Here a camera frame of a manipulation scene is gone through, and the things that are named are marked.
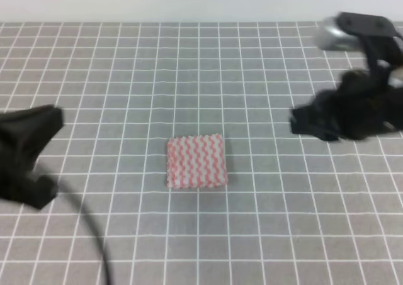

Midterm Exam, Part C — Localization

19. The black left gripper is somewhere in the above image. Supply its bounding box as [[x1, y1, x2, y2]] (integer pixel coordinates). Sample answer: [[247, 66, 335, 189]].
[[1, 105, 64, 210]]

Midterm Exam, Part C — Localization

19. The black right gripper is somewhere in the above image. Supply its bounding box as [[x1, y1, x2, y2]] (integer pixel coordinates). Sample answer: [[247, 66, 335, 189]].
[[289, 70, 402, 142]]

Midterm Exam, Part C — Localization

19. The pink white wavy striped towel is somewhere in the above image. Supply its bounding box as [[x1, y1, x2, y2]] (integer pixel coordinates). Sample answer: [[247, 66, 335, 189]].
[[166, 133, 229, 189]]

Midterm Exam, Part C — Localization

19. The black left camera cable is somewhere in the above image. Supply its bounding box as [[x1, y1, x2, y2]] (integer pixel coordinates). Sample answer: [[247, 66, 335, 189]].
[[53, 177, 116, 285]]

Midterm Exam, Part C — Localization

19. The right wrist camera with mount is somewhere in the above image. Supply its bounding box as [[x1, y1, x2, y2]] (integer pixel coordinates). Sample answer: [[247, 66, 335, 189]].
[[314, 12, 402, 77]]

